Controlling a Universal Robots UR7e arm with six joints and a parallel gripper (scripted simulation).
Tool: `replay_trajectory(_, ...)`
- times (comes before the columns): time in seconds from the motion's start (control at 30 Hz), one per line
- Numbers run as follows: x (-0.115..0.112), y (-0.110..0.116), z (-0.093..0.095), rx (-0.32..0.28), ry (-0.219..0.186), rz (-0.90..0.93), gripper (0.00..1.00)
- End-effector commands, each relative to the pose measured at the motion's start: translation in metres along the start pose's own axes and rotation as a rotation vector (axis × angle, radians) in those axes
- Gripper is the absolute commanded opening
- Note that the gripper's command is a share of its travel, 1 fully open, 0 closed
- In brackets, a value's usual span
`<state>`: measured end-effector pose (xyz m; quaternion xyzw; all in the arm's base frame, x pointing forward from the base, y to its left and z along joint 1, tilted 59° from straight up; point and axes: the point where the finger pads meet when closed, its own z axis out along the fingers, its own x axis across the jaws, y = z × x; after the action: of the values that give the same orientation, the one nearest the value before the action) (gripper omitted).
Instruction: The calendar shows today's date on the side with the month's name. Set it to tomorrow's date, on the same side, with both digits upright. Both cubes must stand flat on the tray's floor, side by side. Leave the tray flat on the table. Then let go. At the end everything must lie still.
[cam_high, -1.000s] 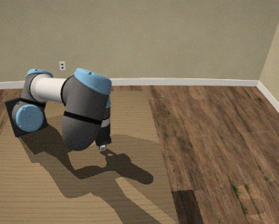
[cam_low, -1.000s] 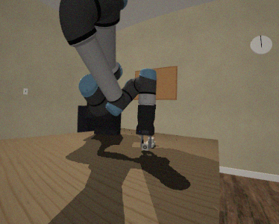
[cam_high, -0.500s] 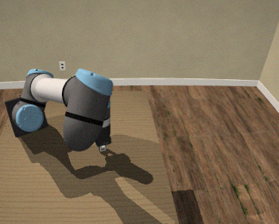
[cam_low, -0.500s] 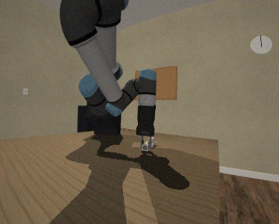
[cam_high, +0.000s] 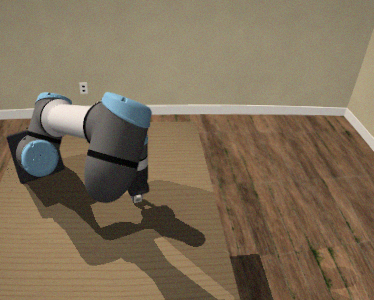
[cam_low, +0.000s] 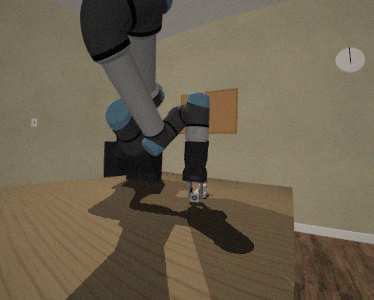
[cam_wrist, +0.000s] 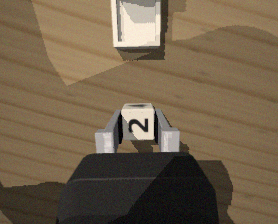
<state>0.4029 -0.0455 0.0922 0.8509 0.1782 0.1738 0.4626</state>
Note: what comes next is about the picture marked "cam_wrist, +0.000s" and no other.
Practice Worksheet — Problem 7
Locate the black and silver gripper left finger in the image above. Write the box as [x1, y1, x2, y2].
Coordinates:
[95, 109, 123, 153]

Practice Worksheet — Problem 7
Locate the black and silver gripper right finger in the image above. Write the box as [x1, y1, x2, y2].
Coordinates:
[154, 109, 180, 152]

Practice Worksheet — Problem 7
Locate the white tray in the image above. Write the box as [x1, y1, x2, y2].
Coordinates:
[111, 0, 161, 49]

